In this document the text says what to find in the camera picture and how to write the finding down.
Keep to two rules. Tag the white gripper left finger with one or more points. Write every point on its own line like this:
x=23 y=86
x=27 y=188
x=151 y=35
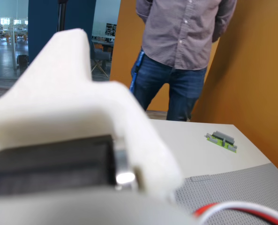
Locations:
x=59 y=208

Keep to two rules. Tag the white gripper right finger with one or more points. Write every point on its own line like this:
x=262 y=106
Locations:
x=66 y=93

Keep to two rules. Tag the dark office chair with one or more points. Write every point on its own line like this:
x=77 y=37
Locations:
x=100 y=55

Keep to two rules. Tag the black tripod pole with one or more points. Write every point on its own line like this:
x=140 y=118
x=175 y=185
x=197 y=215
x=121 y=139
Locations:
x=62 y=16

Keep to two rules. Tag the person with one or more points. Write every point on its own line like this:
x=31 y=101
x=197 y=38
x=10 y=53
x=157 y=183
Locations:
x=176 y=42

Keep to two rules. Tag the small flat grey brick plate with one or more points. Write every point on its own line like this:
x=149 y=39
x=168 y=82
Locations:
x=199 y=178

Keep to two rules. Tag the green and grey brick model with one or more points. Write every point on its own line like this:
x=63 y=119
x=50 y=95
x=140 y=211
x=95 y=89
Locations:
x=222 y=141

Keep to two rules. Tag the grey studded baseplate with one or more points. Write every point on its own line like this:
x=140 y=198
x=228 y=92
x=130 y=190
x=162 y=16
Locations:
x=237 y=192

